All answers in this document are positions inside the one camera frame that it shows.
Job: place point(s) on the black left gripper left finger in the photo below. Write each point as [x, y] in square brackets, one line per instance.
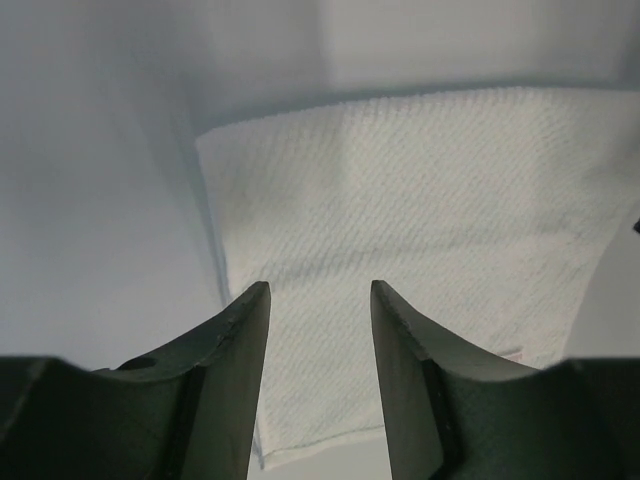
[185, 410]

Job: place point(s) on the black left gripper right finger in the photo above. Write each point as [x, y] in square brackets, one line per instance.
[453, 410]

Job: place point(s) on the light blue towel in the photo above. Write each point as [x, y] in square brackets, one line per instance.
[487, 210]

